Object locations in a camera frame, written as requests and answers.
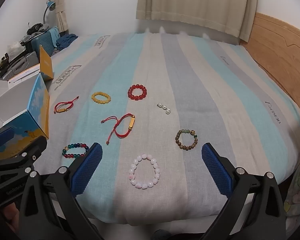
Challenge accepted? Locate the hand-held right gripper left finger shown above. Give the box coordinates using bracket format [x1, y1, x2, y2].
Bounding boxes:
[16, 142, 103, 240]

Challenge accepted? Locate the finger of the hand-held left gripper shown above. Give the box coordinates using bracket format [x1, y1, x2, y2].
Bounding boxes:
[14, 136, 48, 167]
[0, 127, 15, 160]

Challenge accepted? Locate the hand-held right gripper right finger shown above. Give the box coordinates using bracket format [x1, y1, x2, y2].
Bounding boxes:
[201, 142, 287, 240]

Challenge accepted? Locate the multicolour glass bead bracelet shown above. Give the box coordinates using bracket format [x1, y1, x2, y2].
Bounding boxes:
[62, 143, 90, 159]

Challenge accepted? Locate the white cardboard box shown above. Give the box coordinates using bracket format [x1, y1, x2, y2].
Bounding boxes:
[0, 44, 55, 162]

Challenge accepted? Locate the small red cord bracelet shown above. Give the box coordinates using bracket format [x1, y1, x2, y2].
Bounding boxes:
[54, 96, 80, 114]

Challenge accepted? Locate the silver bead bracelet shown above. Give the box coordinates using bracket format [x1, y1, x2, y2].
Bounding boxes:
[157, 102, 171, 115]

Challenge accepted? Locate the person's left hand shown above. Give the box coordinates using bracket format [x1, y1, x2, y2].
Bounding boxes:
[1, 204, 20, 229]

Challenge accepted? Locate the grey suitcase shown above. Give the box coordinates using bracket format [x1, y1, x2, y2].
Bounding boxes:
[0, 51, 40, 80]

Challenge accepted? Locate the colourful printed cloth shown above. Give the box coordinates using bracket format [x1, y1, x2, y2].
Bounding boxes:
[282, 152, 300, 215]

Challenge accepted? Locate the white plastic bag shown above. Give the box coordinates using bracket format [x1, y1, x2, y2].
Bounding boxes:
[7, 41, 24, 55]

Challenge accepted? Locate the striped bed sheet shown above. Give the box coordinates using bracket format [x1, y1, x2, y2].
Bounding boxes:
[44, 31, 300, 227]

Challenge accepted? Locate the teal suitcase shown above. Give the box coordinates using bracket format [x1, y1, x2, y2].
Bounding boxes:
[30, 27, 60, 58]

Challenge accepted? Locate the blue clothing pile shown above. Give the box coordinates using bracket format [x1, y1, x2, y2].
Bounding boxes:
[55, 34, 78, 50]

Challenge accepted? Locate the wooden headboard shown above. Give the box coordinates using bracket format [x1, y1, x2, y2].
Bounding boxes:
[241, 12, 300, 120]

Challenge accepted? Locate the blue desk lamp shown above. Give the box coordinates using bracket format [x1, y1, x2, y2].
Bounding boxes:
[43, 0, 57, 25]

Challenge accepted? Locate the tied beige curtain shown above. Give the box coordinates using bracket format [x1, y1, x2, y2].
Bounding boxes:
[46, 0, 69, 34]

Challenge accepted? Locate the beige window curtain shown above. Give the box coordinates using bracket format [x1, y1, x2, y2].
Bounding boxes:
[136, 0, 259, 43]

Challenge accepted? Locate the pink bead bracelet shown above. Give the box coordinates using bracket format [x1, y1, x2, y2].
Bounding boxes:
[127, 154, 161, 190]

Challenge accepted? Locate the brown wooden bead bracelet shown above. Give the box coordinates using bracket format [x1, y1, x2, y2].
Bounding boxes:
[175, 129, 198, 152]

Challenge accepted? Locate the yellow bead bracelet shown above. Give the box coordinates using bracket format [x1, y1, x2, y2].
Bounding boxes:
[91, 91, 112, 104]

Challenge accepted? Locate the red bead bracelet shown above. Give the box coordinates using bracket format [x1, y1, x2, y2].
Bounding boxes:
[127, 84, 148, 101]

